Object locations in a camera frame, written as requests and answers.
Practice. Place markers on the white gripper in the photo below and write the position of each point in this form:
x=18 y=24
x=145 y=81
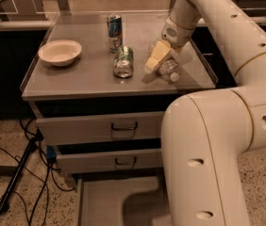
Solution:
x=177 y=35

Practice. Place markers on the clear plastic water bottle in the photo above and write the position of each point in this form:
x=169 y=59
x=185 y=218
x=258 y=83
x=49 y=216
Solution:
x=168 y=69

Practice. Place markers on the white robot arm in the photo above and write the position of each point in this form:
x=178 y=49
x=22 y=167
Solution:
x=203 y=133

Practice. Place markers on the grey drawer cabinet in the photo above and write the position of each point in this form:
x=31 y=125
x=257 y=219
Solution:
x=89 y=87

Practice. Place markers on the grey middle drawer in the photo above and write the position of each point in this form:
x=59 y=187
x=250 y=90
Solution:
x=110 y=161

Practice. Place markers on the grey drawer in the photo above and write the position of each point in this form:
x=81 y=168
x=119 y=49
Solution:
x=135 y=201
x=100 y=128
x=110 y=161

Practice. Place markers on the grey top drawer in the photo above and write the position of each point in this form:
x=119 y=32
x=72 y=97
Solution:
x=100 y=128

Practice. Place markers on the grey bottom drawer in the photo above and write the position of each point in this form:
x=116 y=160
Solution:
x=135 y=201

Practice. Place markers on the green soda can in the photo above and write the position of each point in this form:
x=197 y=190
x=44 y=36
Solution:
x=123 y=62

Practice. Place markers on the blue energy drink can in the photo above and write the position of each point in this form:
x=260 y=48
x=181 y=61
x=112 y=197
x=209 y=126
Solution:
x=115 y=32

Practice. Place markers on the white paper bowl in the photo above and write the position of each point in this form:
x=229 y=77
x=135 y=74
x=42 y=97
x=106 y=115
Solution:
x=60 y=53

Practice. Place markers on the blue power box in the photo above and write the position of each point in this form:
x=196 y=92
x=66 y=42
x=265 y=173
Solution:
x=51 y=153

